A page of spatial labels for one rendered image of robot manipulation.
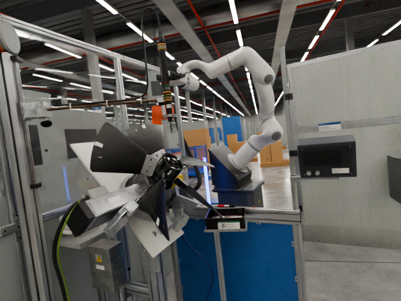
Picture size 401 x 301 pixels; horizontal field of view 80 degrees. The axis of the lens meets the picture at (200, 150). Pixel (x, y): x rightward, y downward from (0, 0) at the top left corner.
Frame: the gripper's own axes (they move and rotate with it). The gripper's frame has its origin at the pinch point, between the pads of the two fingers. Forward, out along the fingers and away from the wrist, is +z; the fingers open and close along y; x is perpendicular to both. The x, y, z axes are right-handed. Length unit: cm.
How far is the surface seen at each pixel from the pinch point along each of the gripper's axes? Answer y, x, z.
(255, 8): 99, 380, -760
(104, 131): 11.6, -26.1, 32.8
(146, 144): 13.3, -33.5, 4.9
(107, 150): 10.0, -34.1, 34.4
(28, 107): 51, -11, 40
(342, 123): -89, -36, -179
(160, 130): 11.3, -26.8, -6.0
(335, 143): -75, -43, -29
